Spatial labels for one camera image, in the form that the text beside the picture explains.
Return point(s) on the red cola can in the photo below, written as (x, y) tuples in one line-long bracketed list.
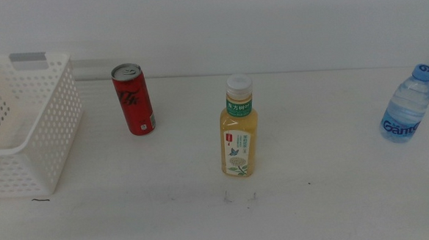
[(134, 102)]

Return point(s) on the yellow tea bottle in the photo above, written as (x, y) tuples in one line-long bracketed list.
[(239, 133)]

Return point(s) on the clear water bottle blue cap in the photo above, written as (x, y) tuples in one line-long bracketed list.
[(407, 110)]

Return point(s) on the white perforated plastic basket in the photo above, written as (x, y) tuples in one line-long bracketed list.
[(58, 117)]

